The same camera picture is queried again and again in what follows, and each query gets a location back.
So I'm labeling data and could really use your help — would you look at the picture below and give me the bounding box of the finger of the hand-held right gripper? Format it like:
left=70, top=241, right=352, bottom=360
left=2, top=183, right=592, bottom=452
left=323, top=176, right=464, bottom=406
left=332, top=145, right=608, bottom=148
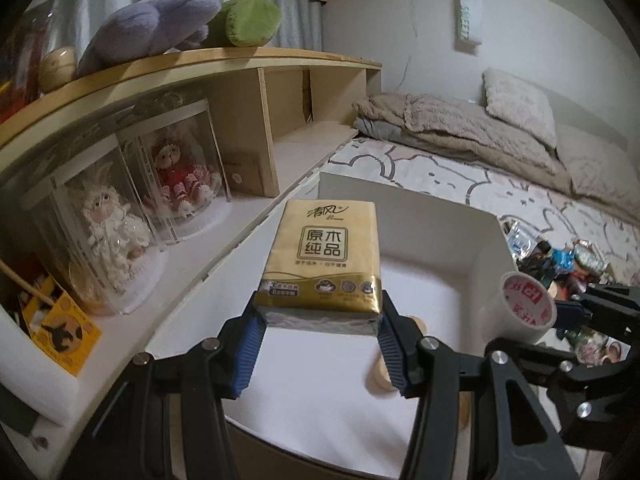
left=545, top=352, right=640, bottom=443
left=550, top=282, right=640, bottom=343

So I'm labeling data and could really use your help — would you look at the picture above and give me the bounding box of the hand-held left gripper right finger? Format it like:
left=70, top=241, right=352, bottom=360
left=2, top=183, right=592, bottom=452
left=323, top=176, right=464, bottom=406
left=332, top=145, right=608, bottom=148
left=377, top=292, right=591, bottom=480

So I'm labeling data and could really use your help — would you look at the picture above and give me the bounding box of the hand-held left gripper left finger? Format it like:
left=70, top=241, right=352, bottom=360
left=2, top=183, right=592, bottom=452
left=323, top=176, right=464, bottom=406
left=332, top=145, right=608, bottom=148
left=60, top=305, right=266, bottom=480

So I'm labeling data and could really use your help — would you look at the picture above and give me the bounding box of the oval wooden case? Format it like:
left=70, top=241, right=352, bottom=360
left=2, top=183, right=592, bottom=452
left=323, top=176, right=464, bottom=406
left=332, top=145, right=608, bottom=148
left=366, top=357, right=401, bottom=397

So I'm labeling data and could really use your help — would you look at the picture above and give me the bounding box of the white tape roll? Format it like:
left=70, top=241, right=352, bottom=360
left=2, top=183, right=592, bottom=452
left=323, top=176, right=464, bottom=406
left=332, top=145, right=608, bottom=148
left=477, top=272, right=558, bottom=343

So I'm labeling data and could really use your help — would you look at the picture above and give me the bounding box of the white cardboard box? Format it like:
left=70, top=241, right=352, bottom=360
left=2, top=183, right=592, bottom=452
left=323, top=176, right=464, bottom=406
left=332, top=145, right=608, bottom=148
left=145, top=172, right=518, bottom=443

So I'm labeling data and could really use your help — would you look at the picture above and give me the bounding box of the yellow tissue pack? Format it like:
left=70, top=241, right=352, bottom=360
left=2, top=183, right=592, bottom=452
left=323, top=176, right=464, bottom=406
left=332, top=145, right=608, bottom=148
left=260, top=199, right=383, bottom=337

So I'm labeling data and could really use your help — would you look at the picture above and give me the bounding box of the green floral pouch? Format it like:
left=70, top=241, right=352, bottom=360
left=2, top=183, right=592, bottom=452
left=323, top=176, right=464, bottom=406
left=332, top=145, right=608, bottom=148
left=574, top=244, right=608, bottom=270

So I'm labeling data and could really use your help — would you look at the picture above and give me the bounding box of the white blue packet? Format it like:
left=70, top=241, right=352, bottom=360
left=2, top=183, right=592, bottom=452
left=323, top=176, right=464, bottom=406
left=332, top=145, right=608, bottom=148
left=505, top=222, right=543, bottom=260

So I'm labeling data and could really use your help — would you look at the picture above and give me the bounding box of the quilted beige pillow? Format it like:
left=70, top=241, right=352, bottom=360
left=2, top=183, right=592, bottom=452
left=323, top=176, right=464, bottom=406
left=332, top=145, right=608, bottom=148
left=402, top=95, right=561, bottom=171
left=555, top=125, right=640, bottom=211

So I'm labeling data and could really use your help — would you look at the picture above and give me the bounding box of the brown cardboard box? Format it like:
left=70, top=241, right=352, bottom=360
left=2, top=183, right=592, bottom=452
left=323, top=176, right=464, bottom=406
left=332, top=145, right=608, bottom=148
left=220, top=152, right=264, bottom=197

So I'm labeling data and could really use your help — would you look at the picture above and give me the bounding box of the yellow cardboard box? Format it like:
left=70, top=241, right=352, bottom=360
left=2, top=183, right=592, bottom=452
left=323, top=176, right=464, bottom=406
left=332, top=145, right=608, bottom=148
left=27, top=280, right=102, bottom=377

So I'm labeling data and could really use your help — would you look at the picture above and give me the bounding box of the doll in white dress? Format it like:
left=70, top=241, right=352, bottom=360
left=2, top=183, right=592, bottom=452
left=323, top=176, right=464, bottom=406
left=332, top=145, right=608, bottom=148
left=65, top=165, right=153, bottom=296

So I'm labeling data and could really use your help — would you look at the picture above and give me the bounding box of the white foam block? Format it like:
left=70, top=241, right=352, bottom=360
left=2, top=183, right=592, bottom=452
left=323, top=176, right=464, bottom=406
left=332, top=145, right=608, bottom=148
left=0, top=305, right=82, bottom=427

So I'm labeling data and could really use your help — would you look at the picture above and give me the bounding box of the fluffy beige pillow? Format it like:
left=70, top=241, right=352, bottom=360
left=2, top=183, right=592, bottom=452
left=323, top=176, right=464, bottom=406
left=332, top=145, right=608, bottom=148
left=482, top=67, right=558, bottom=148

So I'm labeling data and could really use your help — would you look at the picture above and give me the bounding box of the red doll in case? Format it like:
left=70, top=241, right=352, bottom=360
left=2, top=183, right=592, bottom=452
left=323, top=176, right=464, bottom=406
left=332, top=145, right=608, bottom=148
left=117, top=100, right=233, bottom=246

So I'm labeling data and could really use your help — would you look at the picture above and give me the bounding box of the white doll in case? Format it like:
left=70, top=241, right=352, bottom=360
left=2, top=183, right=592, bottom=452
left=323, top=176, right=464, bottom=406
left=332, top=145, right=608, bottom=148
left=20, top=147, right=171, bottom=317

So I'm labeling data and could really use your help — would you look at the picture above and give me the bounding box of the beige duvet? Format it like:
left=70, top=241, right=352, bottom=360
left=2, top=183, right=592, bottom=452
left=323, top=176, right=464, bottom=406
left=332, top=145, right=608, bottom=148
left=352, top=92, right=573, bottom=196

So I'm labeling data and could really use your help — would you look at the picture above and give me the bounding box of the wooden bedside shelf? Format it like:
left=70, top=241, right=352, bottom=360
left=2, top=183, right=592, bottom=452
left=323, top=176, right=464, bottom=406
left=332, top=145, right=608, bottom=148
left=0, top=47, right=383, bottom=311

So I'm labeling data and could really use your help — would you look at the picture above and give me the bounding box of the hanging white paper bag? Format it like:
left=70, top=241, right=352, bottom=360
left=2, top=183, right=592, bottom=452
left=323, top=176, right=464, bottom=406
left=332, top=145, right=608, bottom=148
left=454, top=0, right=482, bottom=50

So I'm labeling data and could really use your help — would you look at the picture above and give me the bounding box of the green plush toy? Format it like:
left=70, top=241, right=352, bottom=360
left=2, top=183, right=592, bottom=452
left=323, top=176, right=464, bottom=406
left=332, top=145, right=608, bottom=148
left=205, top=0, right=282, bottom=48

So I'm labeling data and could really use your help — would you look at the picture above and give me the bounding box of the beige round toy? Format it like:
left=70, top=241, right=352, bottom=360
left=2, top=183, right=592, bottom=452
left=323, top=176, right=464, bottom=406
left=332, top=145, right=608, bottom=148
left=40, top=46, right=79, bottom=93

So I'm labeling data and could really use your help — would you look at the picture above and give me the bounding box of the purple plush toy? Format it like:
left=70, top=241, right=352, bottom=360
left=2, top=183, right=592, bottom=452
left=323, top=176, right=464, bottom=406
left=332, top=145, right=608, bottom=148
left=77, top=0, right=223, bottom=78

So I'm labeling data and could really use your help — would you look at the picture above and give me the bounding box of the white wall cable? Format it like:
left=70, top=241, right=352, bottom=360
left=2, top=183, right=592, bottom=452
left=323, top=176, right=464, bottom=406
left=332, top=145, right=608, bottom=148
left=407, top=0, right=422, bottom=96

